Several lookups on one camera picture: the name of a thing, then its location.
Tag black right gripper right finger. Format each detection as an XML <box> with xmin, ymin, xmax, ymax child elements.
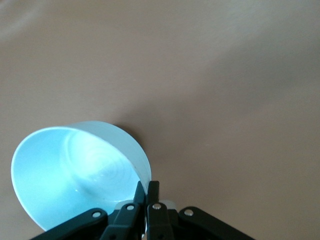
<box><xmin>146</xmin><ymin>180</ymin><xmax>256</xmax><ymax>240</ymax></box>

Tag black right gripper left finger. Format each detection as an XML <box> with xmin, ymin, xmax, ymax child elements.
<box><xmin>29</xmin><ymin>180</ymin><xmax>147</xmax><ymax>240</ymax></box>

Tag light blue bowl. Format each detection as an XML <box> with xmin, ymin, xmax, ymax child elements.
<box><xmin>10</xmin><ymin>120</ymin><xmax>153</xmax><ymax>232</ymax></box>

